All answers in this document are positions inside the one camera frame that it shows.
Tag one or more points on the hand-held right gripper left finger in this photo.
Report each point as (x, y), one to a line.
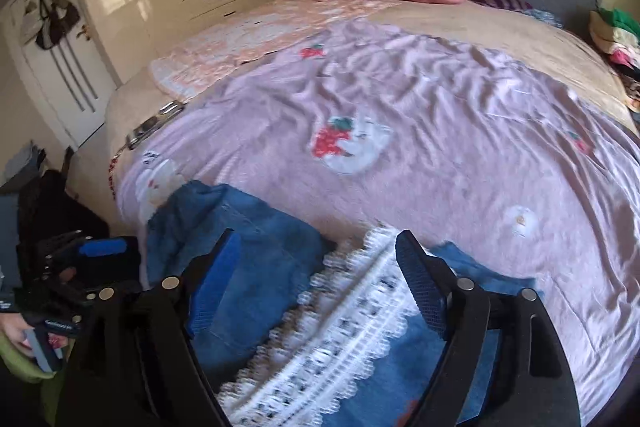
(215, 277)

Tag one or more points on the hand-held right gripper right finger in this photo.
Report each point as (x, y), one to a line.
(420, 277)

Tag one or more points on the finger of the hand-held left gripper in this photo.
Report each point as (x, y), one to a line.
(75, 289)
(102, 248)

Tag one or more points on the blue denim pants lace trim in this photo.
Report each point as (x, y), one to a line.
(280, 257)

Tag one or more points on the person's left hand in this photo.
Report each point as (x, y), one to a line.
(15, 332)

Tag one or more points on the green cloth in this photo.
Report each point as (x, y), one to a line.
(30, 364)

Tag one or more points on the black bag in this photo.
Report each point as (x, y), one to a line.
(55, 202)

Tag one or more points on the pink printed blanket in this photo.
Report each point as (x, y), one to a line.
(450, 167)

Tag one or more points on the white door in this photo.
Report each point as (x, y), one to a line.
(75, 87)

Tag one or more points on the black handbag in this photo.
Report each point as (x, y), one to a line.
(57, 27)

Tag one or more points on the pink floral mat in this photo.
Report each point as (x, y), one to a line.
(240, 42)

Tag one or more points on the blue patterned cloth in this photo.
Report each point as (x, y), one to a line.
(545, 17)

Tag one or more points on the pile of folded clothes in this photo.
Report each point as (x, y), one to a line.
(617, 42)

